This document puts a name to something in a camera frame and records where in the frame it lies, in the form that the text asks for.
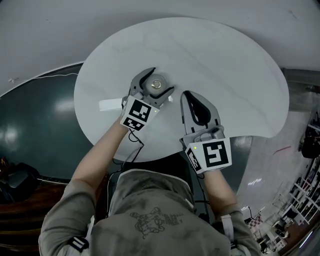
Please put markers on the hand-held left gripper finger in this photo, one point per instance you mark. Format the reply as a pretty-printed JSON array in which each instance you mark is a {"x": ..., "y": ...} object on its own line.
[
  {"x": 137, "y": 81},
  {"x": 162, "y": 98}
]

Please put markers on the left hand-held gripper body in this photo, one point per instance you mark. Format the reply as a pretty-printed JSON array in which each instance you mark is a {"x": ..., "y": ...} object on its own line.
[{"x": 137, "y": 112}]

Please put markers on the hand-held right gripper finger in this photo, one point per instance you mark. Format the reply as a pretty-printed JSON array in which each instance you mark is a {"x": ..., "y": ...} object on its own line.
[
  {"x": 187, "y": 115},
  {"x": 212, "y": 112}
]

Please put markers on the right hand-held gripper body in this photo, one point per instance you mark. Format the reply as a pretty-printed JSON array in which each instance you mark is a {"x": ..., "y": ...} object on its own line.
[{"x": 212, "y": 155}]

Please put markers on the person's left forearm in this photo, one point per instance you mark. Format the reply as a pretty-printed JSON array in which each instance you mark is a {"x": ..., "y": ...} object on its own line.
[{"x": 100, "y": 155}]

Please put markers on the person's right forearm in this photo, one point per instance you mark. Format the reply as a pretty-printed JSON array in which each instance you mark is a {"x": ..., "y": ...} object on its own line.
[{"x": 220, "y": 190}]

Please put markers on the white kidney-shaped table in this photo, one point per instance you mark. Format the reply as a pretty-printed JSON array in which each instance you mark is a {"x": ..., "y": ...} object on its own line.
[{"x": 200, "y": 62}]

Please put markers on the red stick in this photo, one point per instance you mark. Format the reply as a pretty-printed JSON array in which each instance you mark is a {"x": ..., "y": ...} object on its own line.
[{"x": 283, "y": 149}]

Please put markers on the grey printed shirt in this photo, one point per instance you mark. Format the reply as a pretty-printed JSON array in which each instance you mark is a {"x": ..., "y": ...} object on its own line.
[{"x": 150, "y": 200}]

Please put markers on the checkered cloth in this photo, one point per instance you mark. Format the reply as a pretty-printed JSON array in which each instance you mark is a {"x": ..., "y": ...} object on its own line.
[{"x": 255, "y": 222}]

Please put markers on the black bag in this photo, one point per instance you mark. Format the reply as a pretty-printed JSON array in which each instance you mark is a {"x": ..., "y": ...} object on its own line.
[{"x": 311, "y": 142}]

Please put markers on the black chair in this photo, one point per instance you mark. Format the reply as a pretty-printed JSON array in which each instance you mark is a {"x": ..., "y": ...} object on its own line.
[{"x": 17, "y": 178}]

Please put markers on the brown wooden furniture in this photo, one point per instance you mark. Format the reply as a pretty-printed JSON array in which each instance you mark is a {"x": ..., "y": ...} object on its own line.
[{"x": 25, "y": 220}]

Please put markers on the white wall plug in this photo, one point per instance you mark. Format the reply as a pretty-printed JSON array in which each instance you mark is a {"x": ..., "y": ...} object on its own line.
[{"x": 12, "y": 80}]

